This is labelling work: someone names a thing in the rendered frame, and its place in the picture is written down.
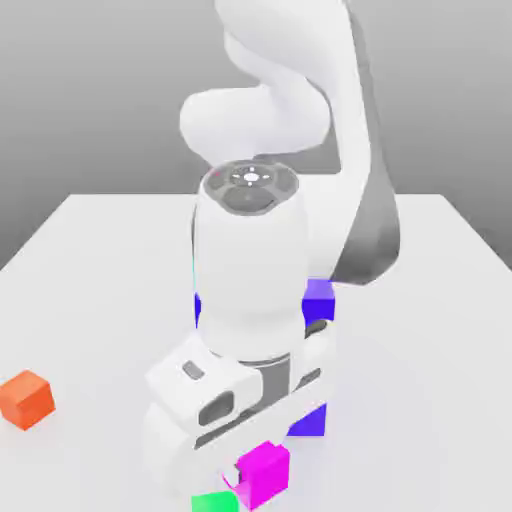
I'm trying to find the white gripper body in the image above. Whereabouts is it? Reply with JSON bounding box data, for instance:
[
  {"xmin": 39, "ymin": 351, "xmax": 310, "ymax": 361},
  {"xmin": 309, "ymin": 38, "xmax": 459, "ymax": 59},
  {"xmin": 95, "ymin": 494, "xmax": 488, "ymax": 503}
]
[{"xmin": 142, "ymin": 366, "xmax": 336, "ymax": 499}]

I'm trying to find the small magenta cube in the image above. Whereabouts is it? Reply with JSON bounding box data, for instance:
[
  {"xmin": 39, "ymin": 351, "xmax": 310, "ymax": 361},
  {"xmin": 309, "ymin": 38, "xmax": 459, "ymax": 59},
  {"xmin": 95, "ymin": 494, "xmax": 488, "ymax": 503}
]
[{"xmin": 221, "ymin": 440, "xmax": 291, "ymax": 512}]

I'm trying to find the small green cube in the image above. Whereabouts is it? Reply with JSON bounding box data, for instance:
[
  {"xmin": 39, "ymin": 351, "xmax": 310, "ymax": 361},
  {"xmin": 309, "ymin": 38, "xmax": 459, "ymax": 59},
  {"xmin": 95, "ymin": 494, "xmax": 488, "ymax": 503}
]
[{"xmin": 190, "ymin": 490, "xmax": 241, "ymax": 512}]

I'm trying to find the small orange cube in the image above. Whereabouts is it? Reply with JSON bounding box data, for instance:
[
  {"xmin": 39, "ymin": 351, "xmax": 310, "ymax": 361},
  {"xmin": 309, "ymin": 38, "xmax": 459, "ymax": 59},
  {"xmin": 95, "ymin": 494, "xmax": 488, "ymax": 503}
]
[{"xmin": 0, "ymin": 369, "xmax": 57, "ymax": 432}]

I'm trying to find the large blue box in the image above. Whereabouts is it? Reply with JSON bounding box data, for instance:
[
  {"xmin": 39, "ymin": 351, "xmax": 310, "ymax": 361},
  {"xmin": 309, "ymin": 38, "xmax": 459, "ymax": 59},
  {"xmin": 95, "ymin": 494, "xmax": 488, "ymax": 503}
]
[{"xmin": 194, "ymin": 278, "xmax": 337, "ymax": 438}]

